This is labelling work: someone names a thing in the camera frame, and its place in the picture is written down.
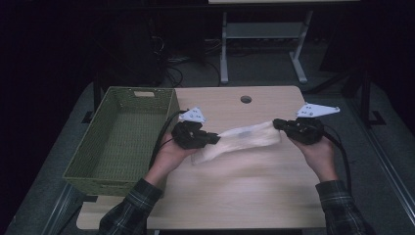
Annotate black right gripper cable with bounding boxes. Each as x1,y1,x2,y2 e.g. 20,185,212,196
320,122,354,198

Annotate person's left hand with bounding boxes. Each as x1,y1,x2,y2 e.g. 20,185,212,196
144,131,198,188

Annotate black stand with foot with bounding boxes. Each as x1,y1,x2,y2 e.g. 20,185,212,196
342,64,388,129
80,73,103,125

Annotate person's right hand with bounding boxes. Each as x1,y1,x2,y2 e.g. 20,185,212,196
289,131,340,184

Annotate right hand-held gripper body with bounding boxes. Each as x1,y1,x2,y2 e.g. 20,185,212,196
287,102,341,146

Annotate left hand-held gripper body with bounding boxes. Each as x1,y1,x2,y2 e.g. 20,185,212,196
170,106,208,151

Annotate white metal stand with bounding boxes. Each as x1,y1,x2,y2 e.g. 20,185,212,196
219,9,315,85

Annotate aluminium rail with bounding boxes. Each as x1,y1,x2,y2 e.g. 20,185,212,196
40,182,86,235
345,96,415,227

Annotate green woven basket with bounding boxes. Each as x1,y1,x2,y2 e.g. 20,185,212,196
62,85,181,199

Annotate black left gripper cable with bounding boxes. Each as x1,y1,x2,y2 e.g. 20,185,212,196
148,109,190,171

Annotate white bear-print cloth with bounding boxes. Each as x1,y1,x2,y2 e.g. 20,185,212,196
190,119,282,166

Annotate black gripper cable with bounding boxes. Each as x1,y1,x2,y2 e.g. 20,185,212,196
148,109,190,171
320,122,354,198

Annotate black floor cables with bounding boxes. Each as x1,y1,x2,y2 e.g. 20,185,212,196
159,54,223,88

